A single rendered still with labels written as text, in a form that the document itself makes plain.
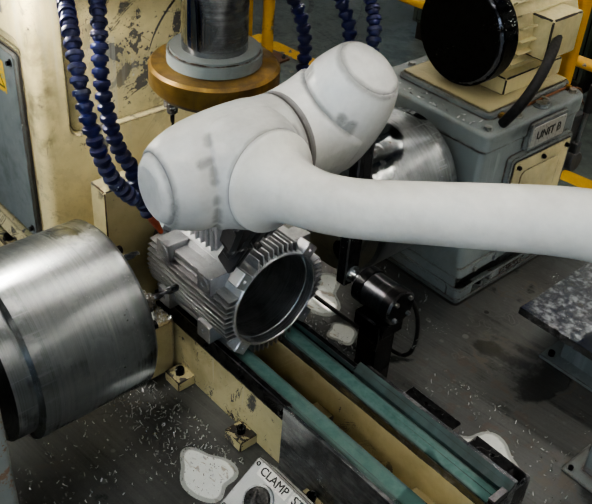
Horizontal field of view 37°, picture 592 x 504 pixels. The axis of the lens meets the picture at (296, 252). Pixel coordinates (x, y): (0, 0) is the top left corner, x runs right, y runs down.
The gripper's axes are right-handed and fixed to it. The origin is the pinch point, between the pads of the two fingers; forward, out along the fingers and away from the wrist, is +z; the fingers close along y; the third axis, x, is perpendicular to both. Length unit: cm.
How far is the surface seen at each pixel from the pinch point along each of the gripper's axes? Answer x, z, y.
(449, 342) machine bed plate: 25, 21, -41
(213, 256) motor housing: -2.6, 6.2, -0.3
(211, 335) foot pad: 6.4, 12.7, 3.4
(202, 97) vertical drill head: -16.4, -14.9, 0.6
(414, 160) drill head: -1.2, -1.4, -37.1
